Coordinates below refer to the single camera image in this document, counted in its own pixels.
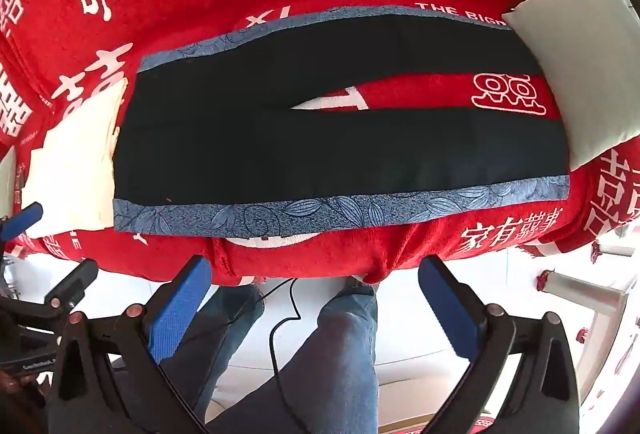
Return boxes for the person's legs in jeans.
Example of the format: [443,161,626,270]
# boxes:
[207,277,378,434]

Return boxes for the cream cloth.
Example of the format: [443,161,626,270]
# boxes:
[20,79,128,237]

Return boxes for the white furniture frame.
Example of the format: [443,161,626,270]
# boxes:
[542,241,638,332]

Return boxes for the black pants with blue trim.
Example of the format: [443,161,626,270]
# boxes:
[112,6,572,240]

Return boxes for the person's left leg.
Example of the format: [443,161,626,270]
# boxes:
[160,284,266,434]

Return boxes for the pale grey pillow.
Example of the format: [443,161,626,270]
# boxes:
[501,0,640,171]

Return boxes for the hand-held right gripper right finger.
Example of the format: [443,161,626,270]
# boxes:
[417,255,581,434]

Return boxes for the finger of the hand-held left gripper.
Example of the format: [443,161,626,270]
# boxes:
[45,260,99,316]
[0,203,44,240]

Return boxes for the black cable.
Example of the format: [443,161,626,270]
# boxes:
[257,277,302,415]

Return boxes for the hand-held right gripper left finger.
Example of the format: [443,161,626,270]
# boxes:
[50,255,216,434]

